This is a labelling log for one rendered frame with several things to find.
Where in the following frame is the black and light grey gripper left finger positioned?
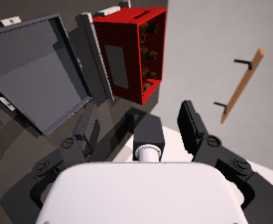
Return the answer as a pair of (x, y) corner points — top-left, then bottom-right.
(0, 102), (102, 224)

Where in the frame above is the brown bottle with blue band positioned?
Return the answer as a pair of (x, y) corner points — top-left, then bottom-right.
(140, 43), (157, 63)

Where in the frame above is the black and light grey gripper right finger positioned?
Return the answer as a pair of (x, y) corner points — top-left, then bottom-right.
(177, 100), (273, 224)

